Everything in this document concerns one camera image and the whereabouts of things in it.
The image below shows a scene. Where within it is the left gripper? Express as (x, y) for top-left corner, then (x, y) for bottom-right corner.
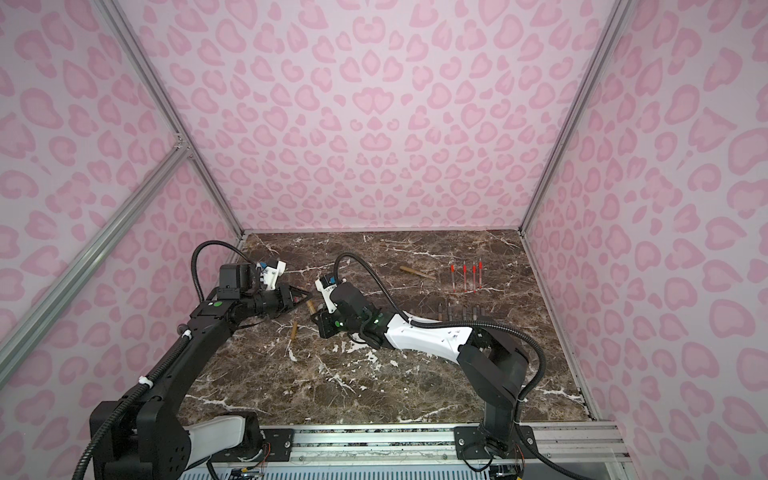
(240, 281), (310, 318)

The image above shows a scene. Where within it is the brown pen short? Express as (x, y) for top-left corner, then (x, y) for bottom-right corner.
(399, 265), (435, 280)

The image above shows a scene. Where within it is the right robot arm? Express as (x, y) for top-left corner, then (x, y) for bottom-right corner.
(312, 276), (530, 458)

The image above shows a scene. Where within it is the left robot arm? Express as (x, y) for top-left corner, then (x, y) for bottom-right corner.
(73, 260), (311, 479)

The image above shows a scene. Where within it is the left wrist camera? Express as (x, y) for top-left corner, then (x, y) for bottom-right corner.
(257, 259), (286, 291)

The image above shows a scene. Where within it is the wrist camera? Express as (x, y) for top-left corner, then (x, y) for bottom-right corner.
(257, 259), (286, 291)
(315, 276), (337, 314)

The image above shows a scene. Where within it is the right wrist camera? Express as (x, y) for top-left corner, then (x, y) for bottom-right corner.
(315, 276), (337, 314)

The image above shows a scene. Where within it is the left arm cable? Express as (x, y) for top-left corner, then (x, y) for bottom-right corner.
(190, 239), (259, 304)

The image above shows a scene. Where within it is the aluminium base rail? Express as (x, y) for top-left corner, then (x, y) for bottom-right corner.
(113, 422), (631, 480)

